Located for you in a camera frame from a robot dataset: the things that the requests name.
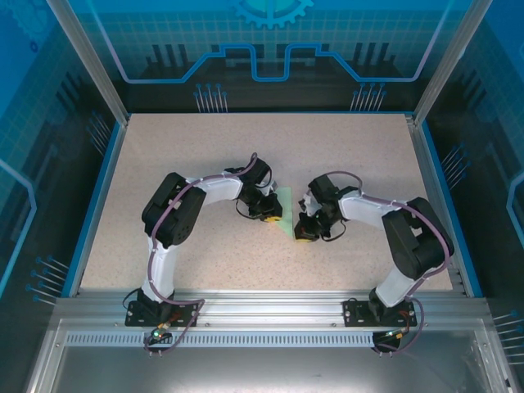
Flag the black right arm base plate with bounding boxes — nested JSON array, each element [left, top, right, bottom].
[[342, 298, 417, 328]]

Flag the cable connector with green light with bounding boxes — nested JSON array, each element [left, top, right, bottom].
[[147, 323, 172, 341], [380, 327, 412, 341]]

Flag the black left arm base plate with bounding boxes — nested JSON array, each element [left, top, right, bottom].
[[125, 300, 198, 328]]

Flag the aluminium frame post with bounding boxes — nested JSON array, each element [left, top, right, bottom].
[[413, 0, 495, 124], [44, 0, 130, 124]]

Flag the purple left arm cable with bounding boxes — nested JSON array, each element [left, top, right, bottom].
[[142, 151, 259, 357]]

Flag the aluminium base tray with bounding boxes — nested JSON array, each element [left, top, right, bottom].
[[22, 317, 517, 393]]

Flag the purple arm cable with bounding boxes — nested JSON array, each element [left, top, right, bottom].
[[327, 170, 455, 356], [142, 151, 259, 357]]

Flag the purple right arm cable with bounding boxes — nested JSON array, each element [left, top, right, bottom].
[[327, 170, 455, 356]]

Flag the slotted aluminium cable duct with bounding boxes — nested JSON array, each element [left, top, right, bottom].
[[64, 332, 384, 348]]

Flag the aluminium front frame beam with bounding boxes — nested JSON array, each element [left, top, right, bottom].
[[55, 288, 490, 328]]

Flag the aluminium side frame rail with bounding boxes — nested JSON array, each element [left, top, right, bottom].
[[404, 114, 470, 296]]

